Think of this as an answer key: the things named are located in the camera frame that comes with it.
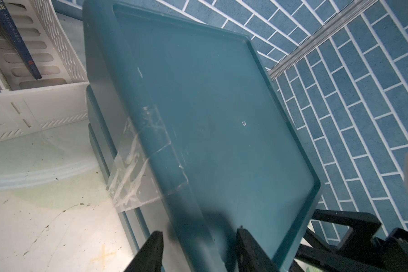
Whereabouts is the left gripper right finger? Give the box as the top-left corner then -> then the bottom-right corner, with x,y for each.
236,228 -> 278,272

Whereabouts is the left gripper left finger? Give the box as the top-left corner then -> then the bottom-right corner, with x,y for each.
124,231 -> 164,272

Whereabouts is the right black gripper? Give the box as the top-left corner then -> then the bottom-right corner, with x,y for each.
295,209 -> 408,272

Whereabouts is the thin dark blue book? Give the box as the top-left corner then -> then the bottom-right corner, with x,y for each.
0,1 -> 42,80

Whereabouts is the floral table mat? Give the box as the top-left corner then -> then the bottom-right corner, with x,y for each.
0,120 -> 134,272

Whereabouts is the white file organizer rack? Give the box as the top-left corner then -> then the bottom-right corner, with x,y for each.
0,1 -> 88,142

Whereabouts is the clear tape piece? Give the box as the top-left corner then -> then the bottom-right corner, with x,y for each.
108,105 -> 189,213

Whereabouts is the teal three-drawer cabinet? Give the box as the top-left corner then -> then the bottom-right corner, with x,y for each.
82,1 -> 321,272

